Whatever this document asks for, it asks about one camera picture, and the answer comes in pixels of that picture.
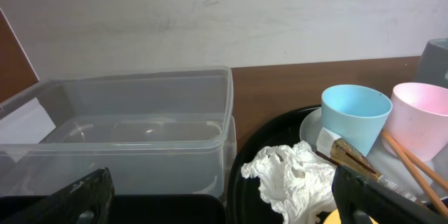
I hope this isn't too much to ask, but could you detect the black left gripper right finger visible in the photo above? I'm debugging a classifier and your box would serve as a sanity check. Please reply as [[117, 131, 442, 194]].
[[332, 165, 447, 224]]

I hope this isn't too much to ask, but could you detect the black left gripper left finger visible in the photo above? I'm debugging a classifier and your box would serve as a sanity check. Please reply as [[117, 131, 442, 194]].
[[1, 167, 115, 224]]

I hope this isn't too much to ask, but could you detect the white paper napkin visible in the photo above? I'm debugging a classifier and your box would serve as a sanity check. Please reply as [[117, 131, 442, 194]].
[[241, 141, 337, 223]]

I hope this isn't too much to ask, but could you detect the wooden chopstick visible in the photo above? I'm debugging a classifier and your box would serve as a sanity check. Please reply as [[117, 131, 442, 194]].
[[398, 143, 447, 192], [381, 130, 447, 217]]

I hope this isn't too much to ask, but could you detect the light blue cup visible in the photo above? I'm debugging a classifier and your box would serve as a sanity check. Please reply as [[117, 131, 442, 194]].
[[321, 84, 393, 156]]

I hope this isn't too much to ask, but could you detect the pink cup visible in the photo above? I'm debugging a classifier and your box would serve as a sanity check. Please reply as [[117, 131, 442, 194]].
[[384, 83, 447, 162]]

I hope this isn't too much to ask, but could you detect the clear plastic waste bin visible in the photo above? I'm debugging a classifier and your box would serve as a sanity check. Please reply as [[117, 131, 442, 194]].
[[1, 66, 237, 200]]

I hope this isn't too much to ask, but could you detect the yellow bowl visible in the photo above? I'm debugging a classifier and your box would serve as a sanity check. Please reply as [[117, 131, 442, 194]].
[[322, 209, 379, 224]]

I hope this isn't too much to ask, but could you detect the grey plate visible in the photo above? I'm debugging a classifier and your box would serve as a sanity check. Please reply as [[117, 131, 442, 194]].
[[300, 107, 447, 203]]

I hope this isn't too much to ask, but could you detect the black rectangular food tray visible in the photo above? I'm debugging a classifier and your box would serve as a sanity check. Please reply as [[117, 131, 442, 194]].
[[10, 195, 226, 224]]

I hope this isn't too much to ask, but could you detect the round black serving tray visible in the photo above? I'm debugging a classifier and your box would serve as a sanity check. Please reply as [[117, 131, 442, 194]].
[[226, 104, 448, 224]]

